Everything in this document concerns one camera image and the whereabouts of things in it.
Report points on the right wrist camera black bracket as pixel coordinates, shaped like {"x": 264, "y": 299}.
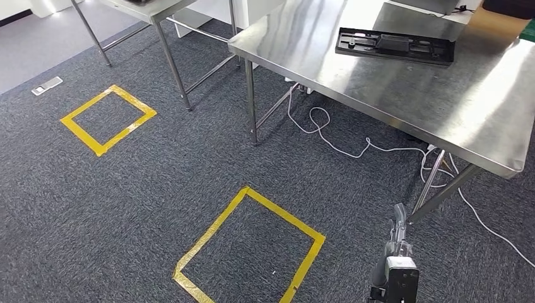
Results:
{"x": 401, "y": 280}

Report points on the black bag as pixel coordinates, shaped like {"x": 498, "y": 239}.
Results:
{"x": 510, "y": 7}

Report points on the green object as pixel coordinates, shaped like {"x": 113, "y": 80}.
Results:
{"x": 528, "y": 31}

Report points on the stainless steel table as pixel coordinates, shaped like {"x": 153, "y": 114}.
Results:
{"x": 167, "y": 54}

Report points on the white desk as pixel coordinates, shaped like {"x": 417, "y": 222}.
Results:
{"x": 464, "y": 17}

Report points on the yellow floor tape square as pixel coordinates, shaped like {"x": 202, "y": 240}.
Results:
{"x": 284, "y": 215}
{"x": 98, "y": 148}

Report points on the black plastic panel part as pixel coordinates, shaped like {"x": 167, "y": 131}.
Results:
{"x": 393, "y": 44}

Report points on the grey metal tray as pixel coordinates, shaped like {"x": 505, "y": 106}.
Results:
{"x": 140, "y": 1}

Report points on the brown cardboard box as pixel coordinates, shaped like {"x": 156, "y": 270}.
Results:
{"x": 501, "y": 25}

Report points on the grey case yellow label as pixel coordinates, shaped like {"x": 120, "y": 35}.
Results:
{"x": 426, "y": 5}

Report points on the stainless steel workbench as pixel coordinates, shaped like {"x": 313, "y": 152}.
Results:
{"x": 397, "y": 92}

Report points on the silver floor outlet plate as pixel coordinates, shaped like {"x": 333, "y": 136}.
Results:
{"x": 47, "y": 85}

